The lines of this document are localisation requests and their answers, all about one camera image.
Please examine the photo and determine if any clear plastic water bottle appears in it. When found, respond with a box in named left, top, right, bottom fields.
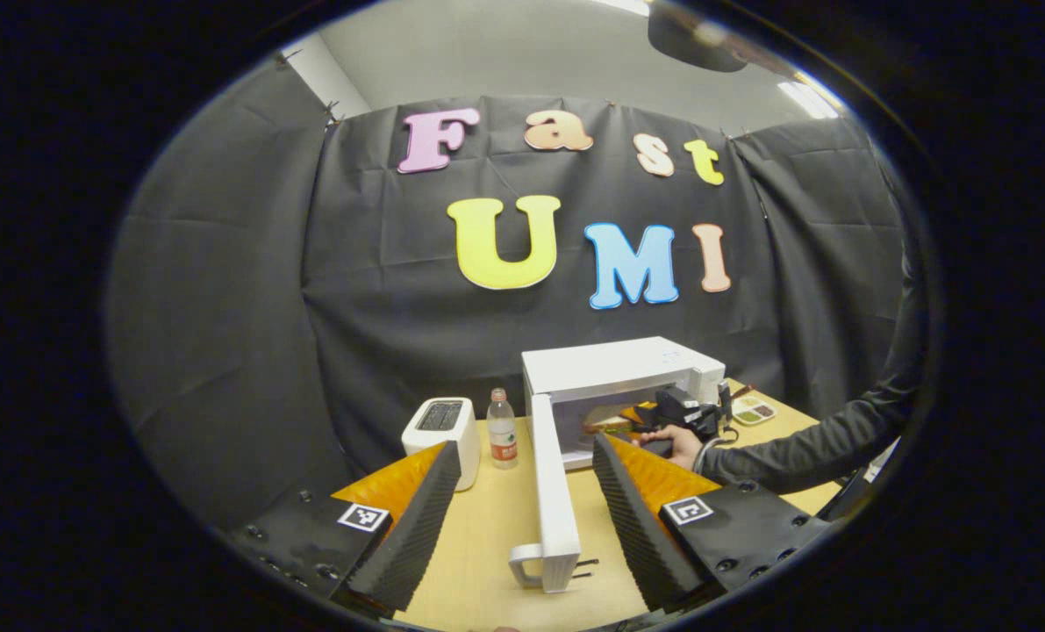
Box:
left=487, top=388, right=519, bottom=470

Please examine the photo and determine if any white toaster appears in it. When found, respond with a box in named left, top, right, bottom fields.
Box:
left=401, top=397, right=482, bottom=492

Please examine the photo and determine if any black backdrop cloth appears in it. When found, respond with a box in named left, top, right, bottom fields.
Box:
left=105, top=57, right=927, bottom=536

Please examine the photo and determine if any white microwave oven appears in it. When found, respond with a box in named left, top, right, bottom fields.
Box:
left=509, top=336, right=726, bottom=594

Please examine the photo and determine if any white divided grain dish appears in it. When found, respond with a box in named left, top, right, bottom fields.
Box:
left=731, top=395, right=777, bottom=427

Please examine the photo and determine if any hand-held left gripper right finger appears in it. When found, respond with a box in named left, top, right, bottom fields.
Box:
left=590, top=432, right=832, bottom=615

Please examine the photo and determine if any small ceiling light panel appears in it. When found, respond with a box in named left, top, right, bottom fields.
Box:
left=777, top=77, right=841, bottom=120

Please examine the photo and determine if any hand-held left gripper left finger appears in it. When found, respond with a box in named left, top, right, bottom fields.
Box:
left=228, top=441, right=463, bottom=615

